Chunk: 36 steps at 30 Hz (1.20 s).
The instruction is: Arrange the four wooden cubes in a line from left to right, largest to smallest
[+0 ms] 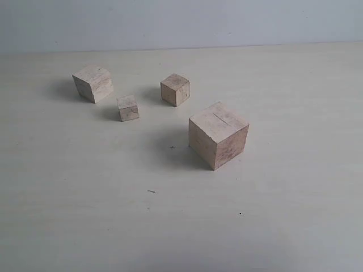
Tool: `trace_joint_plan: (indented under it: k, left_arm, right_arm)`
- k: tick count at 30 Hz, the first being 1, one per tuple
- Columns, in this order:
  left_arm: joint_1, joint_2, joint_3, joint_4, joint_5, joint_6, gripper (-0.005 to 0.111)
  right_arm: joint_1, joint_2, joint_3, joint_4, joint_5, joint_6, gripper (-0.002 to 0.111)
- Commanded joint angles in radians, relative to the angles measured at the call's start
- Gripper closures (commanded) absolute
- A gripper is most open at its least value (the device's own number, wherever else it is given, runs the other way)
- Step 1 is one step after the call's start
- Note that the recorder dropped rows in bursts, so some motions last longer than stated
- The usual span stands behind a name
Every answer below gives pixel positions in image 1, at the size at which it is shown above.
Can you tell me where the third largest wooden cube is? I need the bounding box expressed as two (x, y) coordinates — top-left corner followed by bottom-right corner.
(160, 74), (190, 107)

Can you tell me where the smallest wooden cube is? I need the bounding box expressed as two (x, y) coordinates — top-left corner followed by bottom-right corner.
(116, 95), (140, 122)

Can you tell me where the second largest wooden cube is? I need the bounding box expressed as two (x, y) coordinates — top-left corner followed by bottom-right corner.
(72, 65), (114, 104)

